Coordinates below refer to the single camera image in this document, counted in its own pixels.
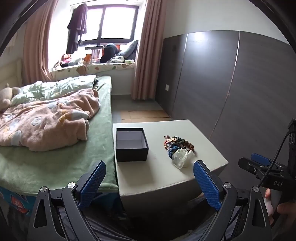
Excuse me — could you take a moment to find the light green quilt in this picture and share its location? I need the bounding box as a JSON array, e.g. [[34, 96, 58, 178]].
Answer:
[[10, 75, 97, 106]]

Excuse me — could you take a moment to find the grey pillow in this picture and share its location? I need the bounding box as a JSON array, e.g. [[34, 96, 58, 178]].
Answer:
[[117, 40, 139, 59]]

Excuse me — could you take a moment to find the flattened cardboard sheet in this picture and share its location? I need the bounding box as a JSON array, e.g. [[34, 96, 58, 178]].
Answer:
[[120, 110, 173, 123]]

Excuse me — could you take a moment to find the pile of colourful bead bracelets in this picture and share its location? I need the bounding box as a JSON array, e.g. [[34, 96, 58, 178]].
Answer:
[[164, 136, 195, 160]]

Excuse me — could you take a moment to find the black jewelry box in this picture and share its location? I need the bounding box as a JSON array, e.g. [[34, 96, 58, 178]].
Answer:
[[116, 127, 149, 162]]

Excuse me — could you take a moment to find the heap of small toys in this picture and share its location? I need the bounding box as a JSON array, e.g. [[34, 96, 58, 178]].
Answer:
[[57, 53, 82, 68]]

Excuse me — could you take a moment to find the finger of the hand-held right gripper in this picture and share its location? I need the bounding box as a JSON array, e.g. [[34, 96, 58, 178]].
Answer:
[[251, 153, 272, 166], [238, 157, 266, 179]]

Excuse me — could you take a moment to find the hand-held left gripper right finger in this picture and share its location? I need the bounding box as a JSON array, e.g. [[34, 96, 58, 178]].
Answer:
[[193, 160, 272, 241]]

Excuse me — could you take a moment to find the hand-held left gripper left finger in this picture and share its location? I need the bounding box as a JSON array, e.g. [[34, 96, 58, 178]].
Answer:
[[27, 160, 107, 241]]

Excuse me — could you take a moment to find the grey panelled wardrobe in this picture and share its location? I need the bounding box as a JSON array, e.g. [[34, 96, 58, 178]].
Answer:
[[157, 30, 296, 179]]

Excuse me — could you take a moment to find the dark framed window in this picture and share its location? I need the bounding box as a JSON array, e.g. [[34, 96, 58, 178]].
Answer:
[[78, 3, 142, 46]]

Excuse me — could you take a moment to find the black bag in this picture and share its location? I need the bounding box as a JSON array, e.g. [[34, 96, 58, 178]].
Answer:
[[100, 43, 119, 63]]

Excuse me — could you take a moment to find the person's right hand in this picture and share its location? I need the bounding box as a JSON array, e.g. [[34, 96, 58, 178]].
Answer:
[[264, 188, 296, 224]]

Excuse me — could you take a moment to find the hanging dark clothing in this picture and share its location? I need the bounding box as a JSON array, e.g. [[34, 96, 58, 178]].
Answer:
[[66, 3, 88, 54]]

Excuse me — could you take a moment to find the small folding table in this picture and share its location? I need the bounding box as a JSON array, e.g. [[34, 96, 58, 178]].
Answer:
[[84, 45, 104, 63]]

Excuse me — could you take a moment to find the pink curtain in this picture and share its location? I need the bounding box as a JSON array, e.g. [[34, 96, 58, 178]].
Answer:
[[131, 0, 166, 100], [23, 0, 59, 82]]

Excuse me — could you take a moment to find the pink fleece blanket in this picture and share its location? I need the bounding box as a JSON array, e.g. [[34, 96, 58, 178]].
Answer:
[[0, 89, 101, 152]]

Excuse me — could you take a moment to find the patterned window seat cushion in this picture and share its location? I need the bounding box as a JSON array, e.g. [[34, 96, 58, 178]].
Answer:
[[50, 62, 136, 81]]

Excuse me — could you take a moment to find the beige plush toy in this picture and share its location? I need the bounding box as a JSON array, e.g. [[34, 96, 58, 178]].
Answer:
[[0, 83, 22, 110]]

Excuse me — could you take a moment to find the bed with green sheet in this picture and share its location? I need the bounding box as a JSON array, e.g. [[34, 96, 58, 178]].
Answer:
[[0, 58, 123, 241]]

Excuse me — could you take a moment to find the white square table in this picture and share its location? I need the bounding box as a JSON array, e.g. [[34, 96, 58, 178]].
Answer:
[[112, 119, 228, 212]]

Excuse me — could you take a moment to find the black braided cable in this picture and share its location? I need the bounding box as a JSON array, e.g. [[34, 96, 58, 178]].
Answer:
[[256, 131, 295, 187]]

